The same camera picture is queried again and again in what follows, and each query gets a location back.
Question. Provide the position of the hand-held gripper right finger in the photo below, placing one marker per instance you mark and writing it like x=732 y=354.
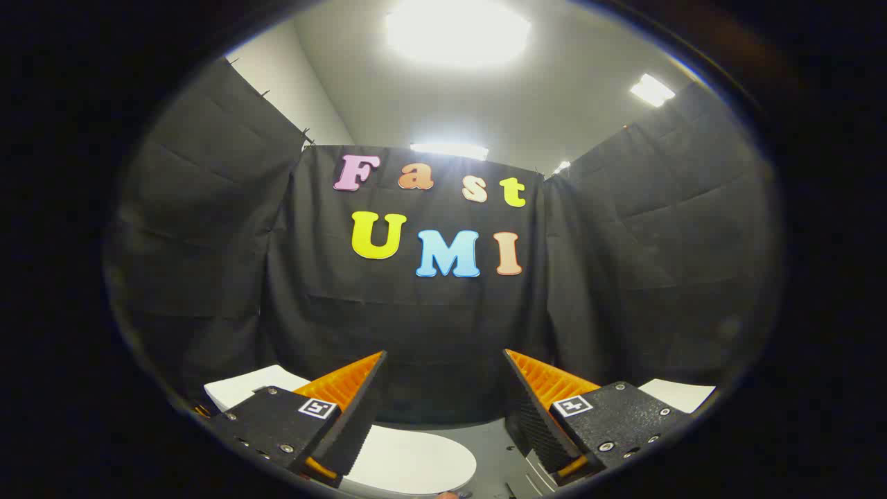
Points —
x=530 y=423

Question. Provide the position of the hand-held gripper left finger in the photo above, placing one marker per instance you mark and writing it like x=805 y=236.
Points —
x=357 y=419

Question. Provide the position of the white toilet lid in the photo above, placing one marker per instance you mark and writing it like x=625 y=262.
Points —
x=416 y=461

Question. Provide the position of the white toilet tank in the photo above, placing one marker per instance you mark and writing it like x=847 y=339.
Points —
x=242 y=388

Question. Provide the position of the black backdrop cloth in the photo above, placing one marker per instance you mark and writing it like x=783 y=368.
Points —
x=416 y=326

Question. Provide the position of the small orange tool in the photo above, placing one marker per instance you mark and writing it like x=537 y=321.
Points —
x=202 y=411

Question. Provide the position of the grey ribbed plastic panel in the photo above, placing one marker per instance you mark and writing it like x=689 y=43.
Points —
x=682 y=395

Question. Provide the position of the small ceiling light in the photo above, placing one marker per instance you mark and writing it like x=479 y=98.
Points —
x=561 y=167

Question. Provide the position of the long ceiling light strip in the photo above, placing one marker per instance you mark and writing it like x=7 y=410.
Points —
x=450 y=150

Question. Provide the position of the large ceiling light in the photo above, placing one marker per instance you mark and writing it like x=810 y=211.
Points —
x=457 y=31

